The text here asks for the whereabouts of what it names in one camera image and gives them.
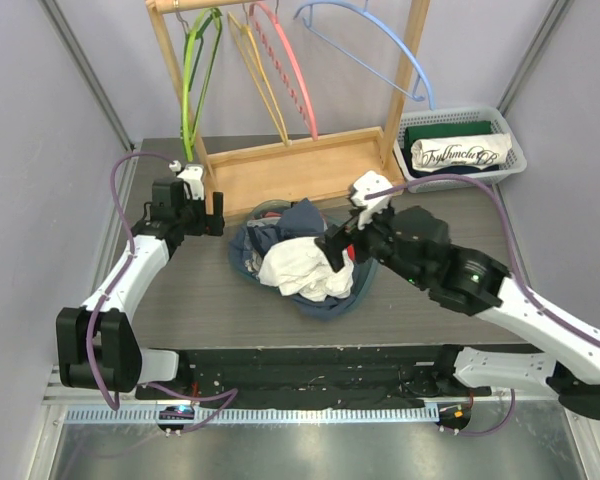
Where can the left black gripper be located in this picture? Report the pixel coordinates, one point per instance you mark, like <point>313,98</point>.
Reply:
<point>214,222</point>

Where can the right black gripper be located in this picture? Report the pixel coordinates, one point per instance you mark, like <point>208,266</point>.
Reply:
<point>348,239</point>

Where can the navy tank top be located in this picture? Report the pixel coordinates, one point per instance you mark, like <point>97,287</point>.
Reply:
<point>276,249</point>

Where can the white tank top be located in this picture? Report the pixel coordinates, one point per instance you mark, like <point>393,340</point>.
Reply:
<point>298,266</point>

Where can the lime green hanger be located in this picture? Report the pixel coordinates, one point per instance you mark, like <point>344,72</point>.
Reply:
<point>190,85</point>

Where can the dark green hanger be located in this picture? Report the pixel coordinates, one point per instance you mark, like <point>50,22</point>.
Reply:
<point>200,60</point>

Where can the yellow wooden hanger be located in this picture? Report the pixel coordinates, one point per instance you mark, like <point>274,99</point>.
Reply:
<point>244,40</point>

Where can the light blue hanger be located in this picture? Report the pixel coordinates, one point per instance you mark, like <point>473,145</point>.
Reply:
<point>384,39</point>

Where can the pink hanger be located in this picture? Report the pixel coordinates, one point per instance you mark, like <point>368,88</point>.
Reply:
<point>279,49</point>

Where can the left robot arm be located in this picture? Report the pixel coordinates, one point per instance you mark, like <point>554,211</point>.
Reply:
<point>97,348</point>

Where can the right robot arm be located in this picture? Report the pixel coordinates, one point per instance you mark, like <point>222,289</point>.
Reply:
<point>416,246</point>

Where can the wooden clothes rack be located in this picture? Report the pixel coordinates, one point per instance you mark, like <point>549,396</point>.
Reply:
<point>321,170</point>

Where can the grey plastic basin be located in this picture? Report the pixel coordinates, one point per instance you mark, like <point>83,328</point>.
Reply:
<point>248,245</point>

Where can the navy folded cloth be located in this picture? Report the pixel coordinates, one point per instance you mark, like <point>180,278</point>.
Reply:
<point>456,169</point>

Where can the green folded cloth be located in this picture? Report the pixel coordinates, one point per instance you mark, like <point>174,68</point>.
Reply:
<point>445,130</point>

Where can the white printed folded cloth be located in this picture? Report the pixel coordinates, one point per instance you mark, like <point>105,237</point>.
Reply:
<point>477,151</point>

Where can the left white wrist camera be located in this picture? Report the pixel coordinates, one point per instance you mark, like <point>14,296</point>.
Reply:
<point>193,175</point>

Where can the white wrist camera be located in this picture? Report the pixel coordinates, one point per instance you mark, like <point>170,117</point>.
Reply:
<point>370,194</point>
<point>193,175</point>

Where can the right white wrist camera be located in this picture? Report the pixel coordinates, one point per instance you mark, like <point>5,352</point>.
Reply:
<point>370,194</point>

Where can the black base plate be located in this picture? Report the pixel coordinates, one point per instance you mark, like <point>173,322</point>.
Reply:
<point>328,377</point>

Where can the white slotted cable duct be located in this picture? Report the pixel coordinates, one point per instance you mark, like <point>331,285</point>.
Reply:
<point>175,414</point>

